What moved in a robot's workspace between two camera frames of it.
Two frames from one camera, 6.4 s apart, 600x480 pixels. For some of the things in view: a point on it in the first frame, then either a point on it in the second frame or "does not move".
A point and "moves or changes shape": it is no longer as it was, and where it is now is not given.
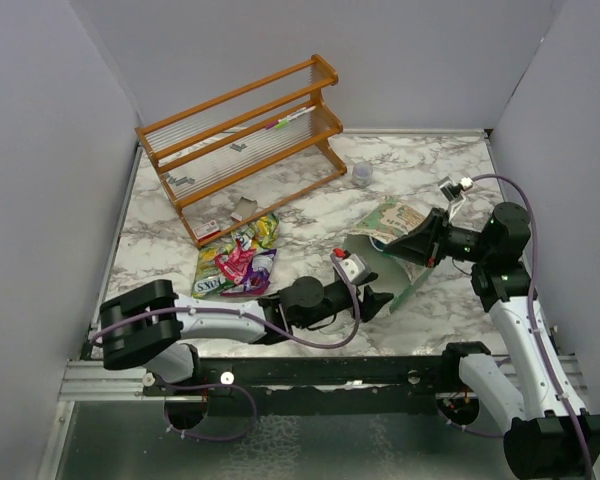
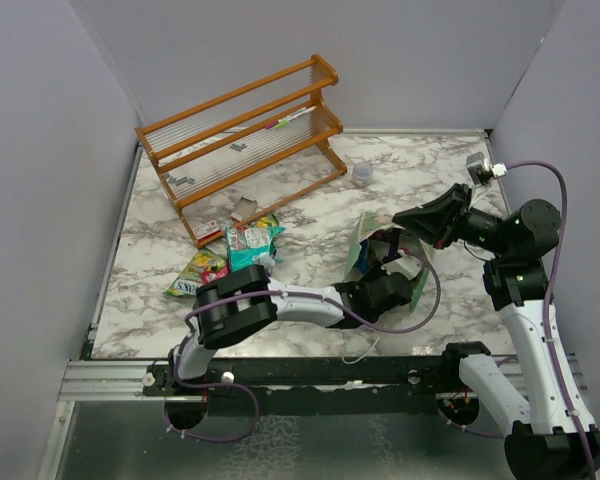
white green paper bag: x=379 y=270 moves or changes shape
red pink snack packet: x=235 y=264 to x=212 y=275
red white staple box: x=206 y=230 does not move
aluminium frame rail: x=89 y=380 does not move
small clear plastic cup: x=362 y=174 does not move
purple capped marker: x=276 y=122 does not move
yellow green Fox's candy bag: x=208 y=282 moves or changes shape
